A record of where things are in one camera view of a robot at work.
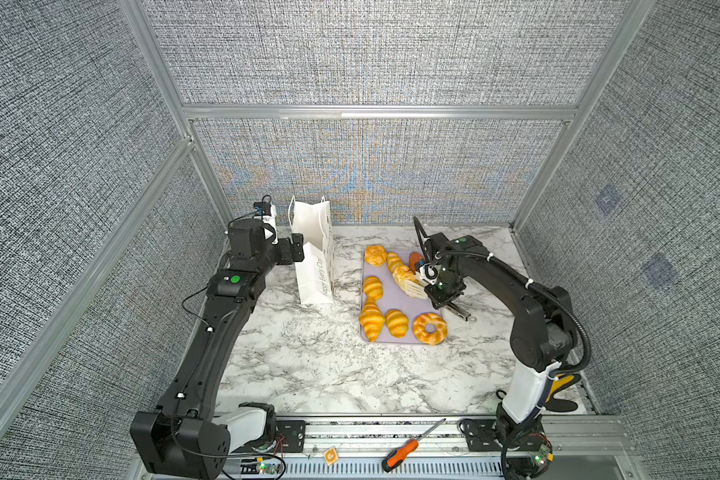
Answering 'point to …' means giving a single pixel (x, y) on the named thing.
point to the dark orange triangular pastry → (414, 257)
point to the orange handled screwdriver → (396, 458)
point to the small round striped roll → (373, 287)
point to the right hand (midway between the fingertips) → (440, 300)
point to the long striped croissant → (371, 319)
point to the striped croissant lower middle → (397, 322)
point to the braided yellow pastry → (400, 272)
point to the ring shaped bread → (421, 334)
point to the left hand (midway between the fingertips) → (286, 235)
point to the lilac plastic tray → (393, 297)
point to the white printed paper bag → (315, 273)
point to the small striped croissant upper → (393, 261)
